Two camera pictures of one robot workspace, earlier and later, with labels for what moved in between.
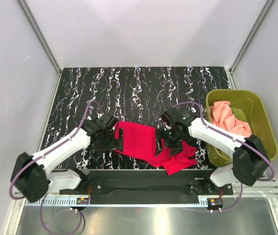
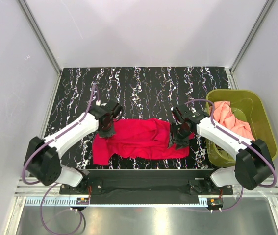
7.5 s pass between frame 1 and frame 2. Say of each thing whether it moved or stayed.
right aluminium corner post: stayed
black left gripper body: moved
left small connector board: stayed
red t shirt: moved
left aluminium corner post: stayed
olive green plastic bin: stayed
